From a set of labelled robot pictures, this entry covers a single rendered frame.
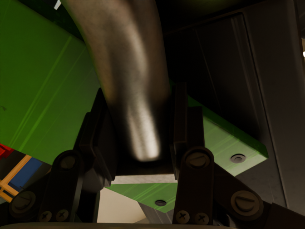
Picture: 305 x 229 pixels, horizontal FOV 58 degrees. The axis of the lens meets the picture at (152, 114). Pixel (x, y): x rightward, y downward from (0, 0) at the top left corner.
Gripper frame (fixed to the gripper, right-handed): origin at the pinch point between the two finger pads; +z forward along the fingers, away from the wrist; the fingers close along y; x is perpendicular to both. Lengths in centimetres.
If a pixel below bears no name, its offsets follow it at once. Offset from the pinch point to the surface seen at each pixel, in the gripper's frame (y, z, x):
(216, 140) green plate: 3.8, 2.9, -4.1
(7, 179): -317, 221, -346
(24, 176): -304, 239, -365
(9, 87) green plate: -7.9, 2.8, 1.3
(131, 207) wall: -160, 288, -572
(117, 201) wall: -187, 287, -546
